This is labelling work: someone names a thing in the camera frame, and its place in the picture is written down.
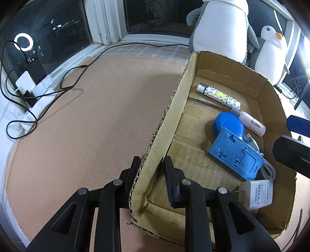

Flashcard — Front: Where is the black plug adapter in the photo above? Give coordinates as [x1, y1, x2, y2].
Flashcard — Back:
[23, 90, 39, 108]

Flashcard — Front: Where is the white power strip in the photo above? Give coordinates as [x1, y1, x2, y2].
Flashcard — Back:
[21, 75, 62, 131]

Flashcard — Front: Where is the black charging cable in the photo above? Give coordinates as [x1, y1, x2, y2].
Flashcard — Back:
[0, 40, 39, 114]

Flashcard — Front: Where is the blue plastic stand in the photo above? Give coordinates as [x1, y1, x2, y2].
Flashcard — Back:
[208, 128, 264, 181]

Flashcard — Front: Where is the small pink bottle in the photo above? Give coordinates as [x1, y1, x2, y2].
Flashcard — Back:
[230, 107, 266, 136]

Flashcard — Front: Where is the dark cable bundle behind glass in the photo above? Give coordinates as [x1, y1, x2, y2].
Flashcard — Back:
[146, 0, 171, 26]

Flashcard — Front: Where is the blue round case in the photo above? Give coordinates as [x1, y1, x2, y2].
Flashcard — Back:
[213, 113, 245, 140]

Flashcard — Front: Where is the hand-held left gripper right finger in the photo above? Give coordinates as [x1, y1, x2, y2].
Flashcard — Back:
[163, 156, 281, 252]

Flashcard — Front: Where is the white window frame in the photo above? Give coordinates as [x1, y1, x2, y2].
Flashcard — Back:
[85, 0, 129, 45]

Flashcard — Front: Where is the white power adapter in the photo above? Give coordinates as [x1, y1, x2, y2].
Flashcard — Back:
[234, 179, 274, 211]

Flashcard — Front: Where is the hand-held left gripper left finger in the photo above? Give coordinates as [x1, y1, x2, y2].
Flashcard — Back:
[26, 156, 142, 252]

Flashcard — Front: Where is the black power bank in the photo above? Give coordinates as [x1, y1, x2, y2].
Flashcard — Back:
[26, 59, 46, 81]

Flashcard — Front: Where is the white charger block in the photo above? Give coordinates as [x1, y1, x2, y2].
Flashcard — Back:
[15, 71, 36, 91]

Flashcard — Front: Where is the black stand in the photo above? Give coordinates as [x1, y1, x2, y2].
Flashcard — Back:
[294, 78, 310, 109]

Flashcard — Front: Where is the patterned white lighter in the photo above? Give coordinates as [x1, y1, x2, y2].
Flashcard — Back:
[196, 83, 241, 110]

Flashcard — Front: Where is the small white penguin plush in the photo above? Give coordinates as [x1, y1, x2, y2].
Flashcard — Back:
[247, 25, 290, 85]

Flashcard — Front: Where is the cardboard box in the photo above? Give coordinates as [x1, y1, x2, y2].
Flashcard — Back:
[127, 50, 298, 239]

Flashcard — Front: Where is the thin dark cable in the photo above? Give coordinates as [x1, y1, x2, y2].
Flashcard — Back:
[289, 210, 303, 245]

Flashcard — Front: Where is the large grey white penguin plush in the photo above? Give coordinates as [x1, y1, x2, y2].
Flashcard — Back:
[186, 0, 259, 66]

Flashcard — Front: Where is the long black cable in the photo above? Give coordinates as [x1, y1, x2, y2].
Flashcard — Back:
[6, 42, 190, 140]

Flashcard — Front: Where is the white ring light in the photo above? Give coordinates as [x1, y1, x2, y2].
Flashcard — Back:
[14, 33, 34, 52]

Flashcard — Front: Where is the white cable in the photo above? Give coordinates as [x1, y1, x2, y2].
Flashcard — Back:
[243, 133, 276, 181]

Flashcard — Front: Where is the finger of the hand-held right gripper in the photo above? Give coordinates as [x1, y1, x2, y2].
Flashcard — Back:
[286, 115, 310, 137]
[272, 136, 310, 178]

